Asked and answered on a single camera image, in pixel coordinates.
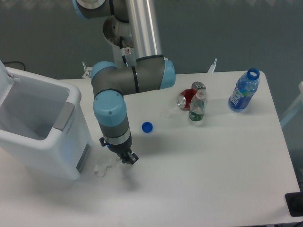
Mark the blue bottle cap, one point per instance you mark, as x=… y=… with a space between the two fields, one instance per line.
x=147 y=127

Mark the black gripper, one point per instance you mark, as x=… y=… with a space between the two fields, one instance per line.
x=123 y=150

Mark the blue plastic drink bottle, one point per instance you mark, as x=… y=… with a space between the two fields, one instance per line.
x=245 y=89

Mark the black device at edge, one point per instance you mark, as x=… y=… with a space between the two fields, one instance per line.
x=294 y=202

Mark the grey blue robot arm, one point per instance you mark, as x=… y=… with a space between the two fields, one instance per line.
x=134 y=20

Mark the clear green label bottle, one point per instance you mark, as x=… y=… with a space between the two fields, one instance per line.
x=197 y=105

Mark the crushed red soda can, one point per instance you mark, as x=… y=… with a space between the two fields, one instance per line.
x=184 y=98

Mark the white open trash bin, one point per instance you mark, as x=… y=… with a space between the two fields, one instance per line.
x=42 y=123

